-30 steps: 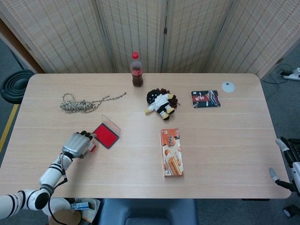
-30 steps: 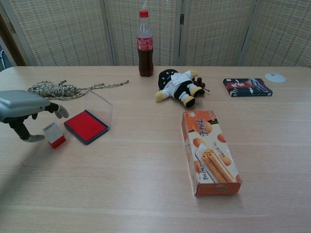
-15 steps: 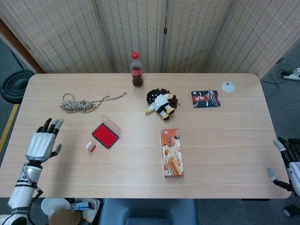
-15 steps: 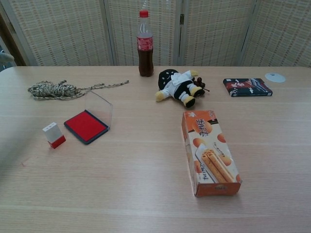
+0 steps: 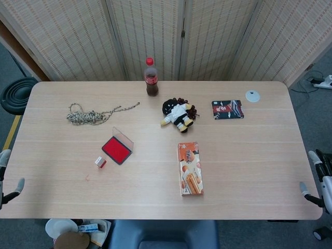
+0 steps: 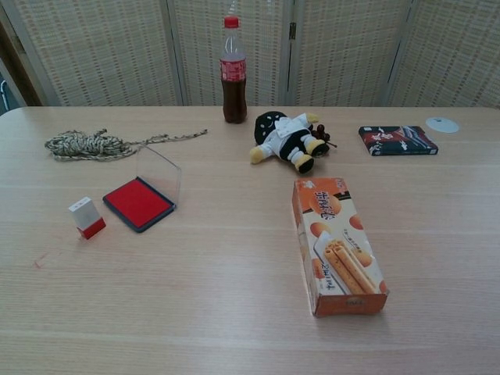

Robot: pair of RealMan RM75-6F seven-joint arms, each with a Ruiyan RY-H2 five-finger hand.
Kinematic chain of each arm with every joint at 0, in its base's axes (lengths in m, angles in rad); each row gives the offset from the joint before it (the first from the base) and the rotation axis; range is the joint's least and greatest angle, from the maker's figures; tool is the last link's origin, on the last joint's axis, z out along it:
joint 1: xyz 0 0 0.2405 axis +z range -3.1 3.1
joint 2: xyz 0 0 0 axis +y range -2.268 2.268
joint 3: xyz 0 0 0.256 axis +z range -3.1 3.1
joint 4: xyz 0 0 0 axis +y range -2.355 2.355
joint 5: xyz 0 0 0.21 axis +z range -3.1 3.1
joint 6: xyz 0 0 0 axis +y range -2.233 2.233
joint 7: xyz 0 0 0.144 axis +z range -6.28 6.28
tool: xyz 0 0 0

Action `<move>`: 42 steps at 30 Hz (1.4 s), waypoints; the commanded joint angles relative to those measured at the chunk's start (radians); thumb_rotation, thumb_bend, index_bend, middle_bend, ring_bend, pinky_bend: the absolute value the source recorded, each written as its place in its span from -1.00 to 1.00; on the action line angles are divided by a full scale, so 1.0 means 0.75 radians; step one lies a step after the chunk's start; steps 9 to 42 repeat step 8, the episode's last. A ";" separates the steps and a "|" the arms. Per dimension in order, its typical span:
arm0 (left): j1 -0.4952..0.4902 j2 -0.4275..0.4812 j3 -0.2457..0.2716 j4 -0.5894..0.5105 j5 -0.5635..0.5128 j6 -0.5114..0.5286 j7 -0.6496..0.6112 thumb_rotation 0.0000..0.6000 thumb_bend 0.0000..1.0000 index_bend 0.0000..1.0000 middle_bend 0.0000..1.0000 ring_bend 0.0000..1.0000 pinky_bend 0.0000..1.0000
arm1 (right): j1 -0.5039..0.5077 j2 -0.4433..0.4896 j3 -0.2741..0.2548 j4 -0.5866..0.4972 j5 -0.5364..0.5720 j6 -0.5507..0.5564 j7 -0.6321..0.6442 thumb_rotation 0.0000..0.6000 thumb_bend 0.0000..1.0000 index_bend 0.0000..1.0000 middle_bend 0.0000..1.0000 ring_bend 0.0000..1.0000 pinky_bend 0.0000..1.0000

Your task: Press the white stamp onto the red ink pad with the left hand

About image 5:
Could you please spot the red ink pad clear lid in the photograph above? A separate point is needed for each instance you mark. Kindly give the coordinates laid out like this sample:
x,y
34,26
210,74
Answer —
x,y
116,149

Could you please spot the orange egg roll box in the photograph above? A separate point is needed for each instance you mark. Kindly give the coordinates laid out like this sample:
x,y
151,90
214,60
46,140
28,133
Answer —
x,y
190,169

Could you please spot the dark red bead bunch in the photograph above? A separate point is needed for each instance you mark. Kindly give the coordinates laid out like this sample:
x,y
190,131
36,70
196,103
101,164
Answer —
x,y
192,112

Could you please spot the white black caster wheel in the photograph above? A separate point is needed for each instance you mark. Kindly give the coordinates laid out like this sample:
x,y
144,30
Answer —
x,y
318,234

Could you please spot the dark blue chair seat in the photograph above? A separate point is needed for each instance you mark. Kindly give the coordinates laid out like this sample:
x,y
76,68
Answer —
x,y
163,233

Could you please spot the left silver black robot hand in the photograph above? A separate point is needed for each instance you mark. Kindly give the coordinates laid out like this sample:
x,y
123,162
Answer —
x,y
5,158

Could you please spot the cola bottle red cap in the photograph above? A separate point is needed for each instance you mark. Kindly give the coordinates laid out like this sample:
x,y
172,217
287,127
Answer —
x,y
152,83

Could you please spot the woven bamboo folding screen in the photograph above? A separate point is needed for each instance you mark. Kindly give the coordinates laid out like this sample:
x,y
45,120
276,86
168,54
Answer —
x,y
77,39

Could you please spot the brown round plush item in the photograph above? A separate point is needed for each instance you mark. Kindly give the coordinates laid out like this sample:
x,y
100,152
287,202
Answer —
x,y
72,241

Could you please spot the white power strip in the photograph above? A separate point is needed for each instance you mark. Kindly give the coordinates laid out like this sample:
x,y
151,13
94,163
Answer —
x,y
325,83

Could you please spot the small blue white box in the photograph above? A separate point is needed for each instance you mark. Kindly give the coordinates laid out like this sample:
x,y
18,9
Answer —
x,y
88,228

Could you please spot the black red flat snack box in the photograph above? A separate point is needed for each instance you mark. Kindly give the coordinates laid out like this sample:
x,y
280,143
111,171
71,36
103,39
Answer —
x,y
228,109

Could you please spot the small red white stamp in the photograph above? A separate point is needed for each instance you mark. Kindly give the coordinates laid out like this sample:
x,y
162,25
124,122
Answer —
x,y
100,162

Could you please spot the black ribbed round base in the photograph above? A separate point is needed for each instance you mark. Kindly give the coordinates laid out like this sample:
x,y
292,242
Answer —
x,y
18,96

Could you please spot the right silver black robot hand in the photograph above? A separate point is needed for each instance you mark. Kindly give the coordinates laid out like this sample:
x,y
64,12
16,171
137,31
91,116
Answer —
x,y
327,189

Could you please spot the black white plush doll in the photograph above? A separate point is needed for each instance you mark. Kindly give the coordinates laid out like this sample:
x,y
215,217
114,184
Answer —
x,y
176,113

